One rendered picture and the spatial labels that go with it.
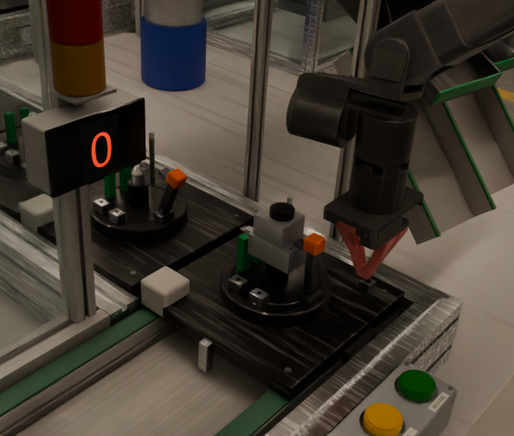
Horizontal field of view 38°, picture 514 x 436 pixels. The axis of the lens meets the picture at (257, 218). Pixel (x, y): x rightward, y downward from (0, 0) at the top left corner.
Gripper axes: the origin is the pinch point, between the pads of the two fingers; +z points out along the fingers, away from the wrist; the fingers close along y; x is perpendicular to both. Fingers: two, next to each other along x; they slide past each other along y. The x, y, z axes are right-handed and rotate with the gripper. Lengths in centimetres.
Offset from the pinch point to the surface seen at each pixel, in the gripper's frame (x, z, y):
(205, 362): -11.4, 11.7, 13.6
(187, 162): -59, 20, -32
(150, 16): -92, 3, -54
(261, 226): -12.9, -1.3, 2.6
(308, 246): -6.9, -0.6, 1.3
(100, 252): -34.0, 8.8, 10.0
